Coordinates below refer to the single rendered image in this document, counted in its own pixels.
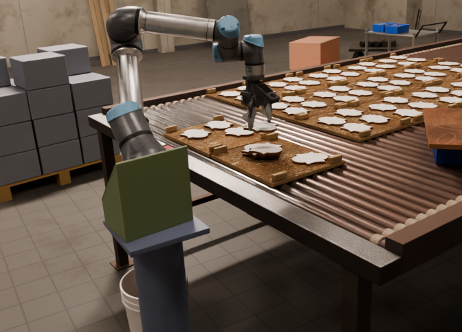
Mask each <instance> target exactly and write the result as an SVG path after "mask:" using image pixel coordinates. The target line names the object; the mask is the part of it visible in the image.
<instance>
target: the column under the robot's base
mask: <svg viewBox="0 0 462 332"><path fill-rule="evenodd" d="M103 223H104V226H105V227H106V228H107V229H108V231H110V233H111V234H112V235H113V237H114V238H115V239H116V241H117V242H118V243H119V244H120V245H121V246H122V247H123V249H124V250H125V251H126V253H127V254H128V255H129V256H130V257H131V258H132V257H133V264H134V270H135V280H136V285H137V295H138V301H139V306H140V316H141V322H142V332H191V330H190V316H189V308H188V294H187V286H186V272H185V265H184V251H183V243H182V241H187V240H189V239H193V238H195V237H198V236H202V235H205V234H209V233H210V228H209V227H208V226H207V225H205V224H204V223H203V222H201V221H200V220H199V219H198V218H197V217H195V216H194V215H193V220H192V221H189V222H186V223H183V224H180V225H176V226H175V227H172V228H169V229H166V230H162V231H160V232H156V233H154V234H151V235H148V236H145V237H142V238H140V239H136V240H134V241H131V242H128V243H126V242H125V241H124V240H123V239H122V238H120V237H119V236H118V235H117V234H116V233H115V232H114V231H113V230H112V229H111V228H110V227H108V226H107V225H106V224H105V220H103Z"/></svg>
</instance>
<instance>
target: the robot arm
mask: <svg viewBox="0 0 462 332"><path fill-rule="evenodd" d="M106 29H107V33H108V36H109V40H110V44H111V58H112V60H113V61H114V62H115V63H116V69H117V79H118V96H119V104H118V105H116V106H114V107H113V108H111V109H110V110H109V111H108V112H107V114H106V118H107V123H109V126H110V127H111V130H112V132H113V135H114V137H115V140H116V142H117V144H118V147H119V150H120V152H121V154H122V161H127V160H130V159H135V158H137V157H142V156H145V155H150V154H153V153H158V152H162V151H166V149H165V148H164V147H163V146H162V145H161V144H160V143H159V142H158V141H157V140H156V139H155V137H154V135H153V132H152V130H151V128H150V124H149V119H148V118H147V117H146V116H145V115H144V105H143V97H142V83H141V76H140V61H141V60H142V57H143V55H142V50H143V42H142V39H141V36H140V35H142V34H143V33H144V32H146V33H152V34H162V35H168V36H178V37H184V38H194V39H200V40H206V41H216V42H217V43H213V45H212V53H213V59H214V62H216V63H226V62H236V61H245V75H246V76H243V80H245V83H246V88H244V89H245V90H244V89H243V91H241V104H242V105H245V106H247V107H248V110H247V113H244V114H243V115H242V119H243V120H245V121H246V122H247V125H248V129H249V131H251V130H252V128H253V127H254V121H255V120H254V119H255V116H256V114H257V110H256V108H259V107H260V106H261V108H262V109H259V111H260V112H261V114H263V115H265V116H266V117H267V121H268V122H269V123H271V121H272V104H274V103H277V102H279V100H280V97H279V96H278V95H277V94H276V93H275V92H274V91H272V90H271V89H270V88H269V87H268V86H267V85H266V84H265V83H264V82H263V81H261V80H263V79H265V75H264V74H265V63H264V45H263V37H262V36H261V35H260V34H249V35H245V36H244V37H243V41H239V33H240V28H239V21H238V20H237V19H236V18H235V17H234V16H230V15H227V16H223V17H221V18H220V20H214V19H204V18H199V17H193V16H183V15H177V14H167V13H161V12H151V11H146V10H145V9H144V8H142V7H135V6H127V7H122V8H118V9H116V10H114V11H113V12H112V13H111V14H110V15H109V16H108V18H107V21H106Z"/></svg>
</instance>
